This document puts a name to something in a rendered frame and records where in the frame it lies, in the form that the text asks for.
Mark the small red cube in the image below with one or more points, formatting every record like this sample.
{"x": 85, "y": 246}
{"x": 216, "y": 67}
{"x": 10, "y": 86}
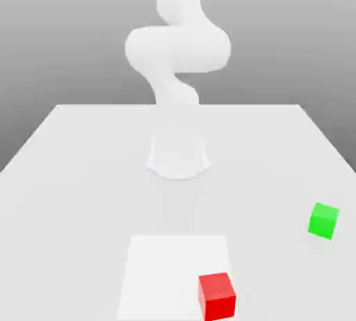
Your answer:
{"x": 217, "y": 297}

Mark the small green cube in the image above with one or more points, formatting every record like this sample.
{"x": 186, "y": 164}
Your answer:
{"x": 323, "y": 221}

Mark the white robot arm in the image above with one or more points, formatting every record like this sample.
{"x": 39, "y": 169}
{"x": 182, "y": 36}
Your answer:
{"x": 178, "y": 48}

